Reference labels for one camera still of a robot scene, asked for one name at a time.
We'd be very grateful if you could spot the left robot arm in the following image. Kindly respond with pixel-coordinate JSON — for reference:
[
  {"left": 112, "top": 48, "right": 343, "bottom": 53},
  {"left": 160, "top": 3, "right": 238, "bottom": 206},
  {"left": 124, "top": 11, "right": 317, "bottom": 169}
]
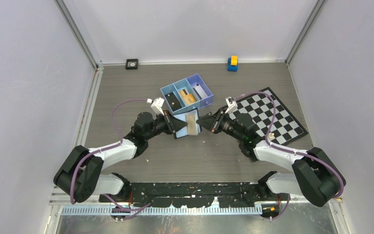
[{"left": 53, "top": 111, "right": 188, "bottom": 204}]

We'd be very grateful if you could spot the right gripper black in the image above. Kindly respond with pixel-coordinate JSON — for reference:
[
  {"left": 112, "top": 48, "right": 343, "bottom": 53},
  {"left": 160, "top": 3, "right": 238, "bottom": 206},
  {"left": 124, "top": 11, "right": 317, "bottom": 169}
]
[{"left": 196, "top": 109, "right": 244, "bottom": 142}]

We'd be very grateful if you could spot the black card in tray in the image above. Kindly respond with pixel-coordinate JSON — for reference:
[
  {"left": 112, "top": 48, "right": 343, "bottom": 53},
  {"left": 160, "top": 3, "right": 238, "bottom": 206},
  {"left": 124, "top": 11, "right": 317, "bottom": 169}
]
[{"left": 165, "top": 92, "right": 182, "bottom": 111}]

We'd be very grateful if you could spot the small beige chess piece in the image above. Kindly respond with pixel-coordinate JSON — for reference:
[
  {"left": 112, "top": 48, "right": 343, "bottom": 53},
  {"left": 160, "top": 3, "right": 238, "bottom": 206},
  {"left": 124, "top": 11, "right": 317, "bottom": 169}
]
[{"left": 268, "top": 133, "right": 275, "bottom": 140}]

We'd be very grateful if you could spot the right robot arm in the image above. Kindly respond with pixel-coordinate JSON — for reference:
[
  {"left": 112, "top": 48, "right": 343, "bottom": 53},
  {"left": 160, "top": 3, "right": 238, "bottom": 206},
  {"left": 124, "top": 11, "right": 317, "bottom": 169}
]
[{"left": 196, "top": 110, "right": 346, "bottom": 207}]

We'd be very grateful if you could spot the three-compartment blue purple tray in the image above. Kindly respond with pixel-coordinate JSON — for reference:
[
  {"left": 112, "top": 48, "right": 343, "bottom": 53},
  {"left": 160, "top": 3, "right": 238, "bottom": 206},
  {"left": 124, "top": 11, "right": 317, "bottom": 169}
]
[{"left": 160, "top": 74, "right": 214, "bottom": 114}]

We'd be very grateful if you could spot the small black square box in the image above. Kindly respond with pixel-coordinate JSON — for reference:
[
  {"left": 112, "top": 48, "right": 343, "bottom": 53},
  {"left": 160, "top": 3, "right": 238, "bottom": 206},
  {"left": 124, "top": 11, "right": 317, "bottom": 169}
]
[{"left": 125, "top": 58, "right": 139, "bottom": 70}]

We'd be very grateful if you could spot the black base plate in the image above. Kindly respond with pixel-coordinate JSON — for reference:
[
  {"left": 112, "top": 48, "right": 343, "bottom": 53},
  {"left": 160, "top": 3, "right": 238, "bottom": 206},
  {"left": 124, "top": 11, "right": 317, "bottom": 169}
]
[{"left": 99, "top": 182, "right": 289, "bottom": 208}]

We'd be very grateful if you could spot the black white checkerboard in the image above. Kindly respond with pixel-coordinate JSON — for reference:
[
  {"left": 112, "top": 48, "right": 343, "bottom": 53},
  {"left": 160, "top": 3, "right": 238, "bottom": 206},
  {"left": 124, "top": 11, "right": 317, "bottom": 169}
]
[{"left": 229, "top": 87, "right": 308, "bottom": 146}]

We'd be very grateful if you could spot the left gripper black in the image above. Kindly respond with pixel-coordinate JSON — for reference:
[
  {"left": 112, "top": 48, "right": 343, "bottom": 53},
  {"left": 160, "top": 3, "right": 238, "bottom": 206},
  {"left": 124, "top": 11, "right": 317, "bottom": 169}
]
[{"left": 145, "top": 110, "right": 187, "bottom": 141}]

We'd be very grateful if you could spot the orange card in tray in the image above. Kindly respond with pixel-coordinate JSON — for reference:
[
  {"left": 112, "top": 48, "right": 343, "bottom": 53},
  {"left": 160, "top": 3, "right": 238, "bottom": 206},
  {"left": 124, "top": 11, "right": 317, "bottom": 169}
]
[{"left": 178, "top": 89, "right": 196, "bottom": 105}]

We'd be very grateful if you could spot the white card in tray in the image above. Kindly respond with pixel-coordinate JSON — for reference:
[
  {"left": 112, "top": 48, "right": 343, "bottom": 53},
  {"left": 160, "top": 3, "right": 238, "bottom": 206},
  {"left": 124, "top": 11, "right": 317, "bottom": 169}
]
[{"left": 193, "top": 83, "right": 208, "bottom": 99}]

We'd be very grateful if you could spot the blue yellow toy block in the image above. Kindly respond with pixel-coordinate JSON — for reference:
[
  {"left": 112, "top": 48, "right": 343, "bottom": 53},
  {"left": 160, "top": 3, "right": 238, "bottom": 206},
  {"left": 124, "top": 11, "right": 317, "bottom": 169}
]
[{"left": 227, "top": 56, "right": 238, "bottom": 72}]

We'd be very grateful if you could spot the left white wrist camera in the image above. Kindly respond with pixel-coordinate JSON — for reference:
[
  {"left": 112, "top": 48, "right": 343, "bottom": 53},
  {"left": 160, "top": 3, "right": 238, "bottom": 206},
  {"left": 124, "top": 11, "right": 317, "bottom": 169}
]
[{"left": 147, "top": 97, "right": 164, "bottom": 115}]

